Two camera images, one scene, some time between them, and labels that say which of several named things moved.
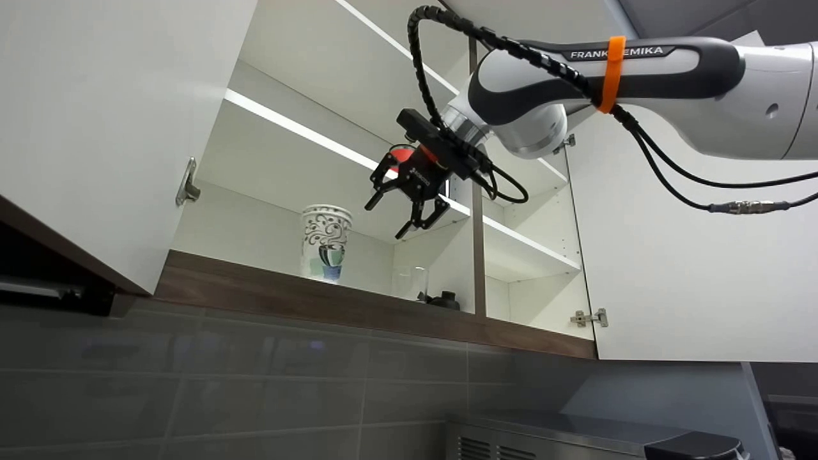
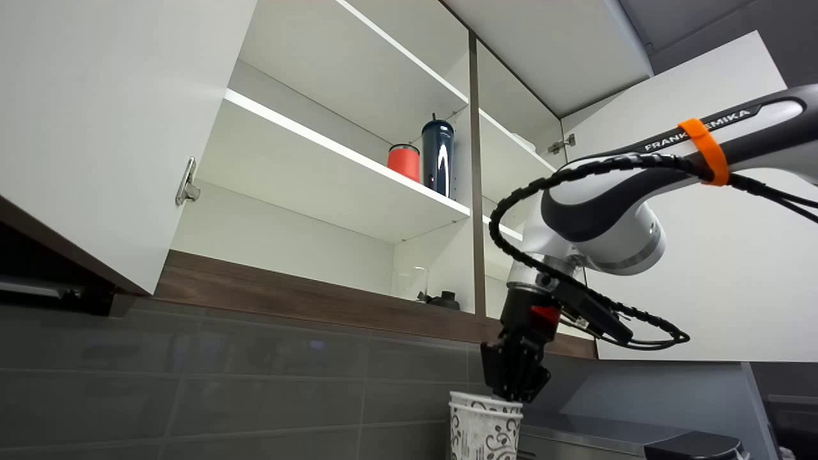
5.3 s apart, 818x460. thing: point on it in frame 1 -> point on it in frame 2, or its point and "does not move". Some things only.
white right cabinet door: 671,280 does not move
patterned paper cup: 325,240 -> 480,427
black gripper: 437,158 -> 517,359
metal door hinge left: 186,189 does not move
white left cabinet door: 102,112 does not move
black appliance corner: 694,446 does not move
